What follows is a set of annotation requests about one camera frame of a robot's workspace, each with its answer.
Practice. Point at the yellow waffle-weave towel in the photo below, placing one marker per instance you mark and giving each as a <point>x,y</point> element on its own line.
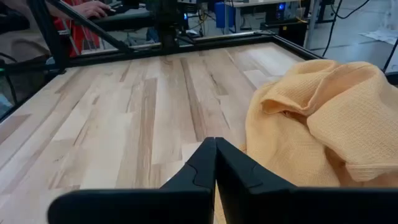
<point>342,124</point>

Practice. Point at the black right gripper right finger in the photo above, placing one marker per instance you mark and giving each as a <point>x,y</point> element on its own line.
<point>255,202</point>

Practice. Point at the person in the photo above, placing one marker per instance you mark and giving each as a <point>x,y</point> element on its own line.
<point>79,34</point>

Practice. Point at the white papers on floor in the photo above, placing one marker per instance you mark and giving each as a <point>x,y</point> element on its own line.
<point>381,35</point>

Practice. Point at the person's hand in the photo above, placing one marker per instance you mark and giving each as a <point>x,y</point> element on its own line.
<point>93,8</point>

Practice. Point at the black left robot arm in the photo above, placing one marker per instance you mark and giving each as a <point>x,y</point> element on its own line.
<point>168,25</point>

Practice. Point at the large grey desk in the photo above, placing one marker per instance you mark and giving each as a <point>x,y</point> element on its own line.
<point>124,21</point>

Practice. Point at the black box on floor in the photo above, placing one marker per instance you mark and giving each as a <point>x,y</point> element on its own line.
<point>289,31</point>

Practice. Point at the black aluminium table frame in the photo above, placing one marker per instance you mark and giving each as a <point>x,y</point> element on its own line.
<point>217,43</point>

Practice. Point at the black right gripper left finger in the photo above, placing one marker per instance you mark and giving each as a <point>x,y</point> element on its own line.
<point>192,202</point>

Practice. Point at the blue container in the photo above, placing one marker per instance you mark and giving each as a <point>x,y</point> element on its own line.
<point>224,14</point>

